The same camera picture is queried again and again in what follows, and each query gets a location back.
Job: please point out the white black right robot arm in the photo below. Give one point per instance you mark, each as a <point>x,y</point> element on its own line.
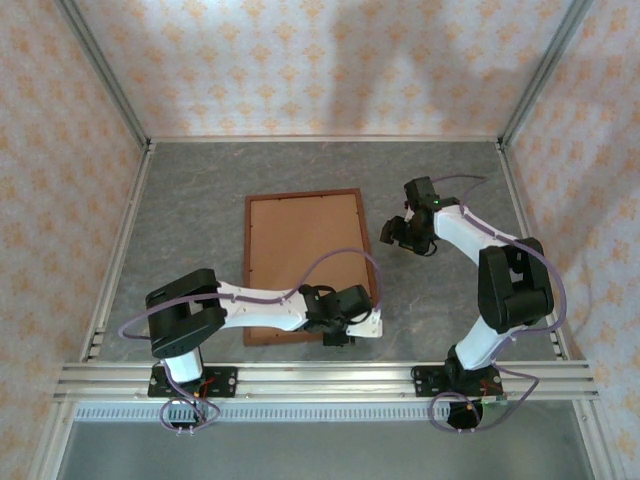
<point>505,290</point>

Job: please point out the aluminium mounting beam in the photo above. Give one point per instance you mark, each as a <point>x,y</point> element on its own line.
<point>325,380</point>

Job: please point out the aluminium cross rail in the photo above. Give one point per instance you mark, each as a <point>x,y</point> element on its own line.
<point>325,138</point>

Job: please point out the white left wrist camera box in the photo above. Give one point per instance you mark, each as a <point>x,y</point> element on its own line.
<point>367,325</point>

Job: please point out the brown wooden picture frame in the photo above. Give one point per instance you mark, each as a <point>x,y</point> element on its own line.
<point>371,260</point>

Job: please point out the aluminium corner post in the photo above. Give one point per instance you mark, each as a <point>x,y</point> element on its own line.
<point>541,75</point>
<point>107,75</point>

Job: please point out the small circuit board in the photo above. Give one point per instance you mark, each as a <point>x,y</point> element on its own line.
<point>495,400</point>

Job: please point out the grey metal panel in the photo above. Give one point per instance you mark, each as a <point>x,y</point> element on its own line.
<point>325,450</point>

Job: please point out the orange patterned white curtain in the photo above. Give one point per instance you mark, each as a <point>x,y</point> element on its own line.
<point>325,65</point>
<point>45,200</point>
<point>600,200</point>

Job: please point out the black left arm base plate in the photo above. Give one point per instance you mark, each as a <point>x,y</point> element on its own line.
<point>227,382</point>

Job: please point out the aluminium side rail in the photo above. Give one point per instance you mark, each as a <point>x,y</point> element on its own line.
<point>511,180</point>
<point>138,180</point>

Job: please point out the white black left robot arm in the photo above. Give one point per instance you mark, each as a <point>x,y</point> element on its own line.
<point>200,315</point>

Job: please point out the aluminium lower strut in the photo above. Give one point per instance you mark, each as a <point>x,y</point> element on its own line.
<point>592,440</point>
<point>50,440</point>

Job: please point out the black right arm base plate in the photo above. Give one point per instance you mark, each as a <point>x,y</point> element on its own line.
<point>422,382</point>

